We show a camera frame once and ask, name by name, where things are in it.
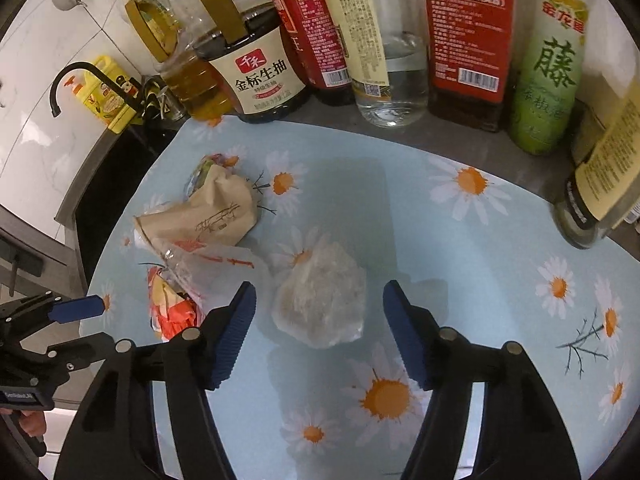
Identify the clear plastic bag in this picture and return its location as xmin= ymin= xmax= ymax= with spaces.
xmin=152 ymin=238 xmax=274 ymax=321

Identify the red snack wrapper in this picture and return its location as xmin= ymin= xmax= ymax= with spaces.
xmin=146 ymin=266 xmax=203 ymax=342

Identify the white tissue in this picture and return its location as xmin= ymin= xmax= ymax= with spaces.
xmin=272 ymin=242 xmax=368 ymax=349

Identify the brown paper cup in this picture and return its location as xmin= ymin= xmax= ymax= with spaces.
xmin=134 ymin=166 xmax=258 ymax=246

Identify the green blue snack packet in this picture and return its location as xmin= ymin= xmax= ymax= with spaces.
xmin=184 ymin=153 xmax=240 ymax=198

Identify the person's left hand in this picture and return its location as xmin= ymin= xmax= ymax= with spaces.
xmin=18 ymin=411 xmax=47 ymax=438

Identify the daisy print blue tablecloth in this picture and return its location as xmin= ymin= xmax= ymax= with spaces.
xmin=80 ymin=117 xmax=639 ymax=479

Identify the black sink faucet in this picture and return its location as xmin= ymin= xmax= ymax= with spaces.
xmin=48 ymin=60 xmax=144 ymax=118

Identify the yellow dish soap bottle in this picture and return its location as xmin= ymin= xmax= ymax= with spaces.
xmin=64 ymin=55 xmax=141 ymax=134

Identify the sesame oil bottle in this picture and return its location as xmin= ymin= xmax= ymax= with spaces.
xmin=554 ymin=60 xmax=639 ymax=249

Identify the black yellow glove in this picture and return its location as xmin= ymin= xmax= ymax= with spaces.
xmin=141 ymin=75 xmax=189 ymax=122

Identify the dark soy sauce jug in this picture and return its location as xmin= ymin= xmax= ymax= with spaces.
xmin=194 ymin=0 xmax=310 ymax=124

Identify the large cooking oil bottle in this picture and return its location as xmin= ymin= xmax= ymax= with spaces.
xmin=124 ymin=0 xmax=233 ymax=126

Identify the green pepper oil bottle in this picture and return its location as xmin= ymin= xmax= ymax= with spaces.
xmin=509 ymin=0 xmax=591 ymax=155

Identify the clear liquor bottle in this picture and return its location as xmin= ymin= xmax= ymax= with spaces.
xmin=326 ymin=0 xmax=428 ymax=128

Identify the red label wine bottle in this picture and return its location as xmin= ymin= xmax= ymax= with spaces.
xmin=426 ymin=0 xmax=514 ymax=132

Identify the red label vinegar bottle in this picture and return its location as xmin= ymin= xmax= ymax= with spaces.
xmin=273 ymin=0 xmax=354 ymax=106

